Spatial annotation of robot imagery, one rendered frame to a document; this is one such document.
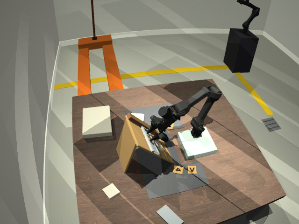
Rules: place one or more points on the cream flat rectangular block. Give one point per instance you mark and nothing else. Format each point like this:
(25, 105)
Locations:
(96, 122)

